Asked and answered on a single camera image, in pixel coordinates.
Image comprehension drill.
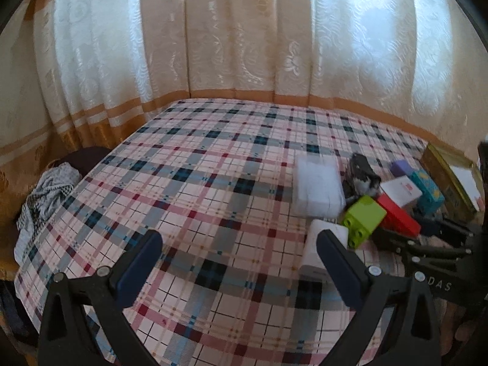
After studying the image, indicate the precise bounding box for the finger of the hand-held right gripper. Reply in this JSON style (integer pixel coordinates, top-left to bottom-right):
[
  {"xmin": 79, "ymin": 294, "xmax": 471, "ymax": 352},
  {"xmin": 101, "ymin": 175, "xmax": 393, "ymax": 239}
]
[
  {"xmin": 414, "ymin": 213, "xmax": 483, "ymax": 237},
  {"xmin": 371, "ymin": 228, "xmax": 473, "ymax": 265}
]

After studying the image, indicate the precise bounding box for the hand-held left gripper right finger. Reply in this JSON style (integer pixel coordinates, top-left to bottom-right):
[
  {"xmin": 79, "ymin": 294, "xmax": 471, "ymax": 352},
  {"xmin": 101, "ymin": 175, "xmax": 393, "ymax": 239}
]
[{"xmin": 316, "ymin": 229, "xmax": 443, "ymax": 366}]

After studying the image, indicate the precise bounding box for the dark brown cushion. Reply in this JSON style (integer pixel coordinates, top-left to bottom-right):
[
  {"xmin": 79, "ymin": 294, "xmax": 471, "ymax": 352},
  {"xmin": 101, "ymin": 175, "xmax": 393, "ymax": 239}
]
[{"xmin": 48, "ymin": 147, "xmax": 115, "ymax": 178}]

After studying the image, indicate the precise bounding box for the translucent white plastic box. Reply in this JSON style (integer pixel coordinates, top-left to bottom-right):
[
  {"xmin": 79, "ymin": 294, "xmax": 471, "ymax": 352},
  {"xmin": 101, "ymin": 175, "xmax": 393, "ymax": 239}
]
[{"xmin": 292, "ymin": 156, "xmax": 346, "ymax": 218}]

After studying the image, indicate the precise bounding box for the purple building block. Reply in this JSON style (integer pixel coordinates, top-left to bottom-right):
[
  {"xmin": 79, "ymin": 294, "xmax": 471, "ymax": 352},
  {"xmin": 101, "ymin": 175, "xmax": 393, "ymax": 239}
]
[{"xmin": 389, "ymin": 160, "xmax": 415, "ymax": 179}]

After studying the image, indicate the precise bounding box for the white box with red label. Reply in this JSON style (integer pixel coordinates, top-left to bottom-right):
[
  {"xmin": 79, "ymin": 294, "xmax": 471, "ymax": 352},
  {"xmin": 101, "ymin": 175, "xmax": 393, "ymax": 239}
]
[{"xmin": 379, "ymin": 177, "xmax": 423, "ymax": 208}]

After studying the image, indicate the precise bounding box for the golden tin box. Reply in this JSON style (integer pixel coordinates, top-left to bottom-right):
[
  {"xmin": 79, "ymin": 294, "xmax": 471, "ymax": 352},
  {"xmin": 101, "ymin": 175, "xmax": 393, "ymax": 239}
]
[{"xmin": 419, "ymin": 143, "xmax": 482, "ymax": 214}]

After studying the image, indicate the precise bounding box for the teal building block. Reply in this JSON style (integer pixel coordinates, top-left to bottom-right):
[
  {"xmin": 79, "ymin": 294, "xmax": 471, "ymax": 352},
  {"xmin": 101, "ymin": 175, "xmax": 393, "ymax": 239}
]
[{"xmin": 410, "ymin": 170, "xmax": 446, "ymax": 214}]

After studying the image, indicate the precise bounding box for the red building block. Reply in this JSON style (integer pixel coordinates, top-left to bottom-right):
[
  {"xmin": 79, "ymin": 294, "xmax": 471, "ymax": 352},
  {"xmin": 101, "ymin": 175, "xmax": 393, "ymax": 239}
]
[{"xmin": 375, "ymin": 194, "xmax": 422, "ymax": 237}]

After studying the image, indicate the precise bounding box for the checkered grey cloth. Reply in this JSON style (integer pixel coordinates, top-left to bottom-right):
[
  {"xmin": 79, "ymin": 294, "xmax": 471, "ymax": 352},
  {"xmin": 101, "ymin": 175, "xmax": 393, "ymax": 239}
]
[{"xmin": 13, "ymin": 162, "xmax": 82, "ymax": 262}]

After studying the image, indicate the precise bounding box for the plaid bed sheet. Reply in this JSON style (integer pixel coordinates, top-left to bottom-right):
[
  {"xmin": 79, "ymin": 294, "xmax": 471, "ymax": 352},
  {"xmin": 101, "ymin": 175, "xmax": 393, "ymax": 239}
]
[{"xmin": 13, "ymin": 99, "xmax": 488, "ymax": 366}]

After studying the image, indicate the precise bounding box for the cream patterned curtain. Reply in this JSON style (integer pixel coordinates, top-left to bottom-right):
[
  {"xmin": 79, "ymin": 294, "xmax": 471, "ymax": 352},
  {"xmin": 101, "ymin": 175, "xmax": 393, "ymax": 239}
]
[{"xmin": 0, "ymin": 0, "xmax": 488, "ymax": 185}]

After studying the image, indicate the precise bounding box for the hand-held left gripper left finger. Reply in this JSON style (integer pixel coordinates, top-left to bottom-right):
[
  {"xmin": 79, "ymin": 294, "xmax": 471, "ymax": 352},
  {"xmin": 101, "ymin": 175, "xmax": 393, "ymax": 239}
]
[{"xmin": 38, "ymin": 230, "xmax": 164, "ymax": 366}]

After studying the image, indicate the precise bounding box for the green building block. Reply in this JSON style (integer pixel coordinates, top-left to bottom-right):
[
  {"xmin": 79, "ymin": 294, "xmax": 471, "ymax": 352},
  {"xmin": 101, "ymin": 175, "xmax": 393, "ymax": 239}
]
[{"xmin": 342, "ymin": 195, "xmax": 387, "ymax": 250}]

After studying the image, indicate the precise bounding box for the white charger adapter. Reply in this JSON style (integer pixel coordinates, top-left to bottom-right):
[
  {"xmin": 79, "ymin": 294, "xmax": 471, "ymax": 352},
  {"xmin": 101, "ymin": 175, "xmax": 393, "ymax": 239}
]
[{"xmin": 299, "ymin": 219, "xmax": 350, "ymax": 285}]

